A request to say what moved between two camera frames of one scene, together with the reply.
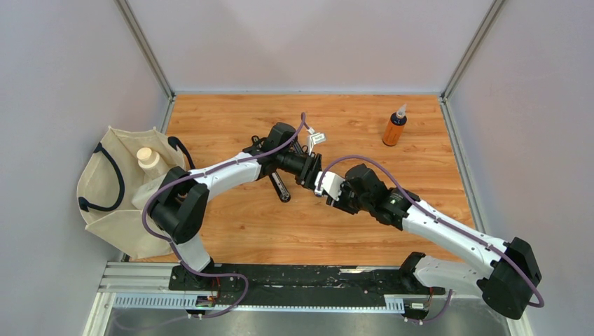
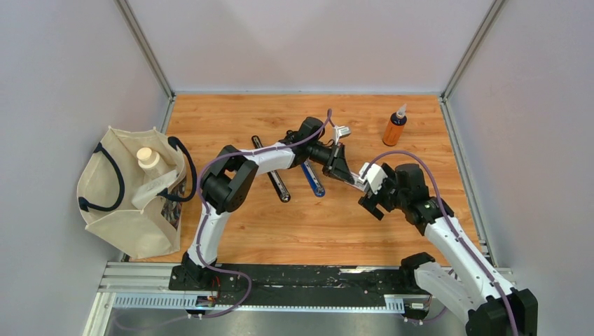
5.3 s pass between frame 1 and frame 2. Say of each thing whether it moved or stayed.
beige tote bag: stayed
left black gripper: moved
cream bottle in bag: stayed
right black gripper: moved
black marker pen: stayed
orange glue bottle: stayed
